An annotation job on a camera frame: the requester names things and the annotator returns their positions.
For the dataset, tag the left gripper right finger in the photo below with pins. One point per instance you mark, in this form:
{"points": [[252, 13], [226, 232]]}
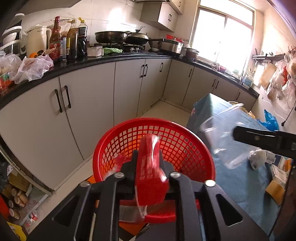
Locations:
{"points": [[165, 168]]}

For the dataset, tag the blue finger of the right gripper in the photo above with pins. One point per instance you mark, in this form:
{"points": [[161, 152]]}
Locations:
{"points": [[279, 143]]}

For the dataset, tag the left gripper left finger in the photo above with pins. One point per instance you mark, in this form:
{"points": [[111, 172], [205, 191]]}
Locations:
{"points": [[129, 168]]}

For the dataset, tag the red snack wrapper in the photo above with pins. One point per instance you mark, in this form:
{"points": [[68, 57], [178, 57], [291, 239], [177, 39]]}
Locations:
{"points": [[150, 191]]}

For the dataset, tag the orange medicine box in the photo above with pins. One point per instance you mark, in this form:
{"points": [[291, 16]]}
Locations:
{"points": [[276, 190]]}

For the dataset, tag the clear plastic cup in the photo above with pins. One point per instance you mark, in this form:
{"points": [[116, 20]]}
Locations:
{"points": [[218, 131]]}

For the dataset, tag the blue plastic bag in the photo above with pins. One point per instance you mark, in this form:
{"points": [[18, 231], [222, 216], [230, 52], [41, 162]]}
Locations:
{"points": [[270, 122]]}

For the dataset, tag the red plastic basket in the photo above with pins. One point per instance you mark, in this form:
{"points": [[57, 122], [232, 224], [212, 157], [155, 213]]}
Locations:
{"points": [[162, 147]]}

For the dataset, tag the blue table cloth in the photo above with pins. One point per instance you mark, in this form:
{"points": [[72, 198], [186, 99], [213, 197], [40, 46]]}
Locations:
{"points": [[242, 184]]}

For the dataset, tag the steel rice cooker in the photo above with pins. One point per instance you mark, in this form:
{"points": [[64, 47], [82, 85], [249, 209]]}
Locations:
{"points": [[170, 46]]}

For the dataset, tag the green cloth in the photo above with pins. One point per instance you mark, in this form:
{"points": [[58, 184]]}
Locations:
{"points": [[108, 51]]}

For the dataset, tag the wok with lid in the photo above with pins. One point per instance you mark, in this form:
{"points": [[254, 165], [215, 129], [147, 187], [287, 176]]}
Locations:
{"points": [[138, 38]]}

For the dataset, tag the black frying pan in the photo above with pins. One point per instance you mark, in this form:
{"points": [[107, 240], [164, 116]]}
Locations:
{"points": [[110, 37]]}

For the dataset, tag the clear plastic bag on counter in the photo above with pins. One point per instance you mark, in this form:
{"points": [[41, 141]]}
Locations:
{"points": [[32, 69]]}

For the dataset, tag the dark sauce bottle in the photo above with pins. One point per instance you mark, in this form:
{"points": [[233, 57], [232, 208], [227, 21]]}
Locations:
{"points": [[71, 42]]}

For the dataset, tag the black soy sauce bottle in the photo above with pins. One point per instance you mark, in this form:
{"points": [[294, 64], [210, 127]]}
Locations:
{"points": [[82, 39]]}

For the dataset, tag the red label sauce bottle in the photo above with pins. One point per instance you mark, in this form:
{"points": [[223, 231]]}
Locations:
{"points": [[55, 41]]}

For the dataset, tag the white electric kettle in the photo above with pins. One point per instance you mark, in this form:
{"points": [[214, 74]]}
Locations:
{"points": [[38, 39]]}

